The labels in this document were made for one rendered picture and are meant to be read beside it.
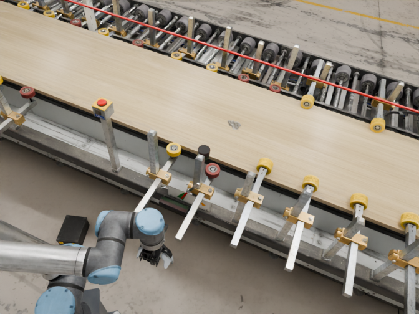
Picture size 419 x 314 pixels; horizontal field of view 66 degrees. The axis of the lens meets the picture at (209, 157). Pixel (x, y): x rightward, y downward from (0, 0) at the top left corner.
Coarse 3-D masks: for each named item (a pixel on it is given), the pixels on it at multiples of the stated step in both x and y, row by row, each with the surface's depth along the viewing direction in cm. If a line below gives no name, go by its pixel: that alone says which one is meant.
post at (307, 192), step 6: (306, 192) 135; (300, 198) 139; (306, 198) 137; (300, 204) 142; (294, 210) 147; (300, 210) 145; (288, 222) 156; (282, 228) 161; (288, 228) 159; (282, 234) 165
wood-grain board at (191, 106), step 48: (0, 48) 220; (48, 48) 225; (96, 48) 230; (48, 96) 198; (96, 96) 199; (144, 96) 203; (192, 96) 207; (240, 96) 211; (192, 144) 181; (240, 144) 185; (288, 144) 188; (336, 144) 191; (384, 144) 195; (336, 192) 169; (384, 192) 172
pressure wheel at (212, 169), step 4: (208, 164) 172; (212, 164) 173; (216, 164) 173; (208, 168) 171; (212, 168) 170; (216, 168) 172; (208, 172) 169; (212, 172) 170; (216, 172) 170; (208, 176) 171; (212, 176) 170; (216, 176) 171
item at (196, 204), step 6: (210, 180) 172; (198, 198) 164; (198, 204) 162; (192, 210) 159; (186, 216) 157; (192, 216) 157; (186, 222) 155; (180, 228) 153; (186, 228) 153; (180, 234) 151; (180, 240) 150
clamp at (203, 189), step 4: (188, 184) 168; (192, 184) 168; (204, 184) 168; (196, 188) 167; (200, 188) 167; (204, 188) 167; (208, 188) 167; (212, 188) 167; (192, 192) 170; (196, 192) 168; (200, 192) 166; (204, 192) 166; (208, 192) 166; (212, 192) 166; (208, 196) 166
